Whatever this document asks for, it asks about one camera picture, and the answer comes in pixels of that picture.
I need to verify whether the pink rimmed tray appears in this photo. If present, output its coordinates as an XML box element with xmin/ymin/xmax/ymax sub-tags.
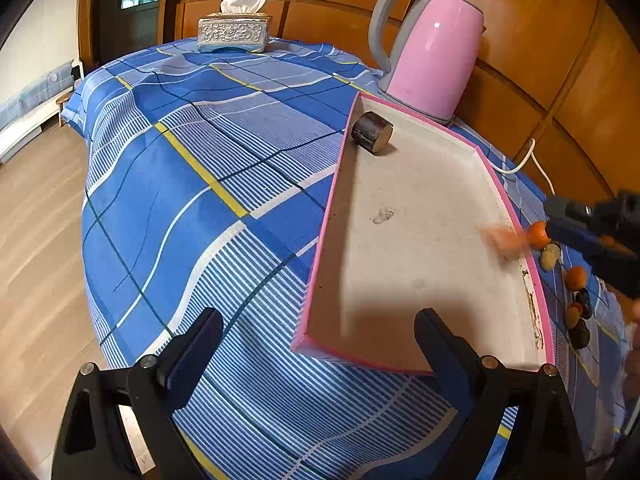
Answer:
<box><xmin>290</xmin><ymin>91</ymin><xmax>556</xmax><ymax>376</ymax></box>

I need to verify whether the dark and beige fruit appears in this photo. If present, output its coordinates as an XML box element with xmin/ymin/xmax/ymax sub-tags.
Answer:
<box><xmin>540</xmin><ymin>242</ymin><xmax>562</xmax><ymax>272</ymax></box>

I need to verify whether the dark wooden cylinder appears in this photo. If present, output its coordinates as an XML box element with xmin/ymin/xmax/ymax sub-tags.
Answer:
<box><xmin>351</xmin><ymin>111</ymin><xmax>394</xmax><ymax>153</ymax></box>

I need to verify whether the wooden stool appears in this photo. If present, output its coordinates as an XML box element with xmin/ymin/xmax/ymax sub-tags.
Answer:
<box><xmin>56</xmin><ymin>92</ymin><xmax>77</xmax><ymax>128</ymax></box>

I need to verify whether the blue plaid tablecloth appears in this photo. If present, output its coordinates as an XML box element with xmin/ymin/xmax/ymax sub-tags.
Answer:
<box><xmin>59</xmin><ymin>37</ymin><xmax>635</xmax><ymax>480</ymax></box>

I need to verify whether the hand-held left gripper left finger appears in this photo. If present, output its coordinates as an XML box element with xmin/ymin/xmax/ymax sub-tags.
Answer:
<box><xmin>51</xmin><ymin>307</ymin><xmax>224</xmax><ymax>480</ymax></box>

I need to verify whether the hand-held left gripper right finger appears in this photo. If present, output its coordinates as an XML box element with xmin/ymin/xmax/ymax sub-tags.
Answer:
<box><xmin>414</xmin><ymin>308</ymin><xmax>587</xmax><ymax>480</ymax></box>

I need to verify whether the dark door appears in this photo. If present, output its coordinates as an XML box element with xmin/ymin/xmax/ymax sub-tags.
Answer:
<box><xmin>94</xmin><ymin>0</ymin><xmax>165</xmax><ymax>67</ymax></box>

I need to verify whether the white kettle cord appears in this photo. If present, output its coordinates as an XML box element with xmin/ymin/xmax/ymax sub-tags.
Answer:
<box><xmin>487</xmin><ymin>138</ymin><xmax>557</xmax><ymax>197</ymax></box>

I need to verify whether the large dark round fruit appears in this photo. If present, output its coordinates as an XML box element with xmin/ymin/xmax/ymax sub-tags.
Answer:
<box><xmin>570</xmin><ymin>319</ymin><xmax>592</xmax><ymax>351</ymax></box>

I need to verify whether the orange carrot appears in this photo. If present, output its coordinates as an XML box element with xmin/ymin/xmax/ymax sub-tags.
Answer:
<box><xmin>480</xmin><ymin>221</ymin><xmax>550</xmax><ymax>253</ymax></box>

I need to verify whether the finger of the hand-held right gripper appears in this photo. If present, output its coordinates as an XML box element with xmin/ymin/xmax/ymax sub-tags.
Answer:
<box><xmin>544</xmin><ymin>190</ymin><xmax>640</xmax><ymax>243</ymax></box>
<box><xmin>545</xmin><ymin>221</ymin><xmax>640</xmax><ymax>300</ymax></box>

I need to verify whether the pink electric kettle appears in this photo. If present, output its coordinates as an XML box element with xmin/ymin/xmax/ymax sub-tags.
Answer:
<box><xmin>368</xmin><ymin>0</ymin><xmax>486</xmax><ymax>125</ymax></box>

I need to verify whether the person's right hand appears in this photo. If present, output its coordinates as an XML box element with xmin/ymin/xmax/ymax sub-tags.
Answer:
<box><xmin>612</xmin><ymin>285</ymin><xmax>640</xmax><ymax>411</ymax></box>

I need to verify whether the white tissue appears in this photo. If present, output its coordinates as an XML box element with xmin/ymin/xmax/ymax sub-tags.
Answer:
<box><xmin>220</xmin><ymin>0</ymin><xmax>267</xmax><ymax>15</ymax></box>

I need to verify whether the silver tissue box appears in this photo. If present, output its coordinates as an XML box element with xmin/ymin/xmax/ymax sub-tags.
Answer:
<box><xmin>197</xmin><ymin>11</ymin><xmax>271</xmax><ymax>55</ymax></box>

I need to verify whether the grey sofa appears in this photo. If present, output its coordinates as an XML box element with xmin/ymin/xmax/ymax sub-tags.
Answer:
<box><xmin>0</xmin><ymin>59</ymin><xmax>83</xmax><ymax>163</ymax></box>

